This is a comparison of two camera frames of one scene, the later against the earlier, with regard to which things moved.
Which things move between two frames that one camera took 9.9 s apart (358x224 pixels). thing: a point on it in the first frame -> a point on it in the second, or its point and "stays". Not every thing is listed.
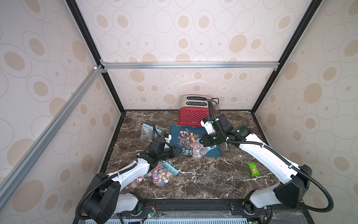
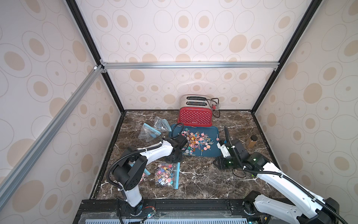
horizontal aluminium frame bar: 195,65 stays
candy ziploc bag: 197,150 -> 162,123
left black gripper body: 167,153 -> 177,158
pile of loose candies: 187,139 stays
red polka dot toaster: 194,108 stays
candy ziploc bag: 147,131 stays
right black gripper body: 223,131 -> 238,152
